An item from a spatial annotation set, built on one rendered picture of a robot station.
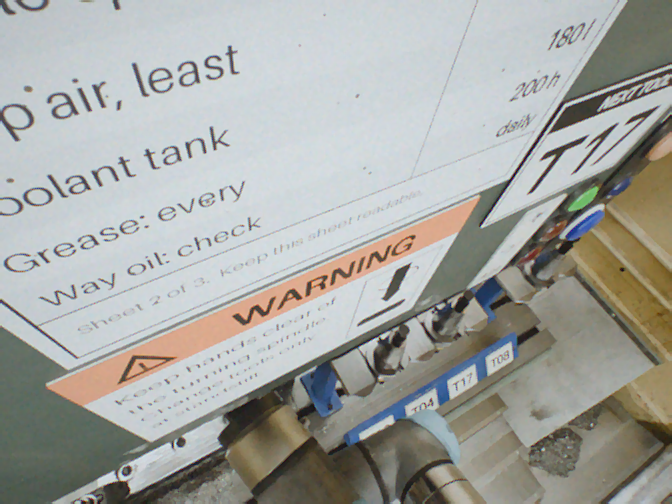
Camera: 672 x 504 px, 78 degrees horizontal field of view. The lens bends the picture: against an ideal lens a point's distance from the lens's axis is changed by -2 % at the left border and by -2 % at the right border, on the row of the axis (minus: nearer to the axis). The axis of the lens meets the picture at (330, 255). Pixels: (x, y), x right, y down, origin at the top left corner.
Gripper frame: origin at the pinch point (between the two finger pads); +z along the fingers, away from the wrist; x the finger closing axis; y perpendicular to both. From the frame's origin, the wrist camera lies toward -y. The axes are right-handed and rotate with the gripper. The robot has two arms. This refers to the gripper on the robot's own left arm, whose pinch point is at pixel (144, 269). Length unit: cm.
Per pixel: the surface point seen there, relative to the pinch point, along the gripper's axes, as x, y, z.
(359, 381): 15.8, 19.0, -22.7
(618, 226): 96, 34, -36
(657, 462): 70, 57, -82
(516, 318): 66, 50, -35
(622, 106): 16.0, -32.7, -23.7
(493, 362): 50, 46, -38
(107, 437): -6.0, -23.1, -19.6
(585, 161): 16.8, -29.3, -24.1
